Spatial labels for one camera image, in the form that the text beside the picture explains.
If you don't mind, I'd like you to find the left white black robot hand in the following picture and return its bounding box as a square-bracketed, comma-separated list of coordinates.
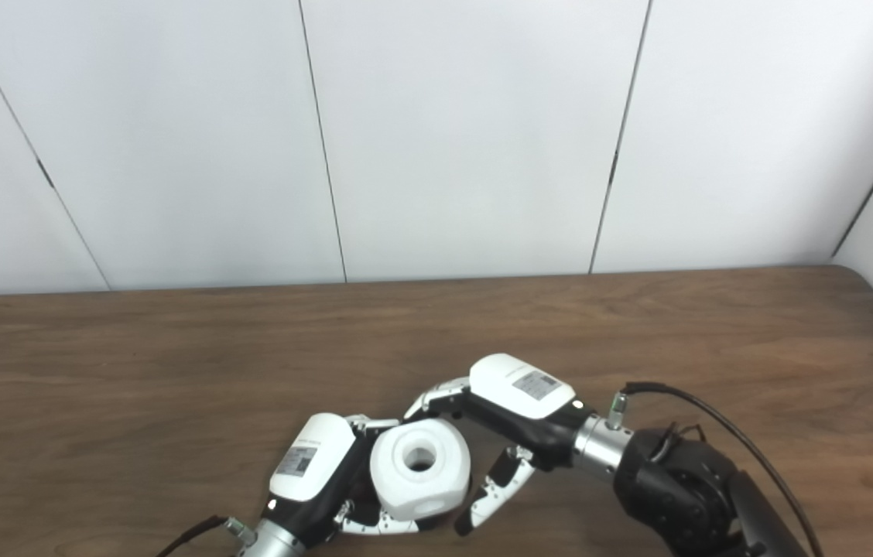
[265, 412, 445, 542]

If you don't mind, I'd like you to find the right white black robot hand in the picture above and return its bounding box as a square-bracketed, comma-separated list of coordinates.
[403, 354, 596, 537]

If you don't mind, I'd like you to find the white plastic block with holes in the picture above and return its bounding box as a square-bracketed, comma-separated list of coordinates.
[369, 418, 473, 521]

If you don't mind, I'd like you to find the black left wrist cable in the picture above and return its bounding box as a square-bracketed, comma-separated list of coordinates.
[156, 514, 252, 557]

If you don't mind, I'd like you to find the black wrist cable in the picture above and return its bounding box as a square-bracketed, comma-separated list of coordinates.
[156, 514, 252, 557]
[607, 381, 824, 557]

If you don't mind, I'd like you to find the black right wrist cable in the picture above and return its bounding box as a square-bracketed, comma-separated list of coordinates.
[607, 381, 824, 557]

